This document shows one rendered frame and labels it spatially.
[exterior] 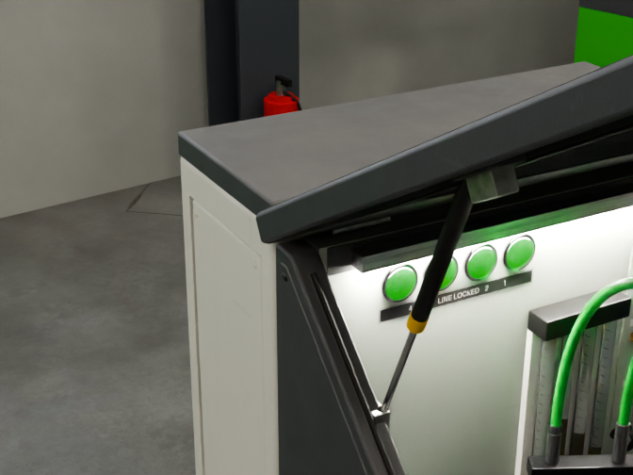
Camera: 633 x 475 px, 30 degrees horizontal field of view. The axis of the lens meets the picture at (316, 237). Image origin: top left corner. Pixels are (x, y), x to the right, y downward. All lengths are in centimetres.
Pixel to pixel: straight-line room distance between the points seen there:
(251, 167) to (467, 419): 45
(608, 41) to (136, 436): 276
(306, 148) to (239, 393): 34
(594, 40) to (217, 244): 394
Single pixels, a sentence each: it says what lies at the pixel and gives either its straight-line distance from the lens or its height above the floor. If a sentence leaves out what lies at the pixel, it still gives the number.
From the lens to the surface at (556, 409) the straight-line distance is 157.
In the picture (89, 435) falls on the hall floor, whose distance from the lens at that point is 367.
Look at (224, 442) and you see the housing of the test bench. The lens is 168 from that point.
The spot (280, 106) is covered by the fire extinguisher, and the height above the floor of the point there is 45.
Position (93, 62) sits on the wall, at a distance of 518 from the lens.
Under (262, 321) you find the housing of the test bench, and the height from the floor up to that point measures 133.
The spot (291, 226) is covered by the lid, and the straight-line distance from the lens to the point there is 127.
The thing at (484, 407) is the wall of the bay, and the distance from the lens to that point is 162.
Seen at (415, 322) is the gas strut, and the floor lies 147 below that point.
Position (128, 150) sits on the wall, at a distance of 536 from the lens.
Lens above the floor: 202
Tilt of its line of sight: 25 degrees down
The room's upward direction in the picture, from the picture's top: straight up
